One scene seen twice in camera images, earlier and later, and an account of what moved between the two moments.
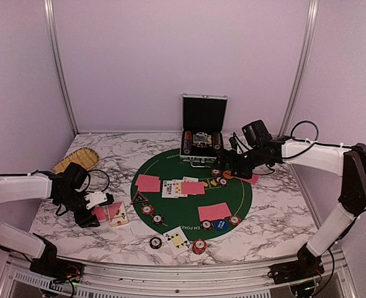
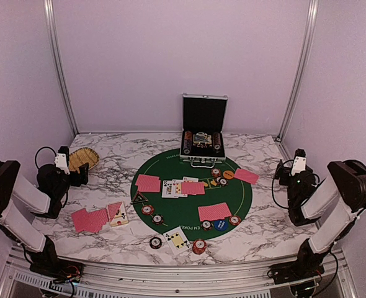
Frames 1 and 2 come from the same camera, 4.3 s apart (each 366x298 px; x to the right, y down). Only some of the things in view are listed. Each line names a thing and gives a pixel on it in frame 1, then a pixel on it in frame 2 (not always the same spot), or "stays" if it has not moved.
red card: x=148 y=184 stays
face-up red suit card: x=176 y=188 stays
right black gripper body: x=254 y=156 → x=285 y=171
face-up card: x=190 y=179 stays
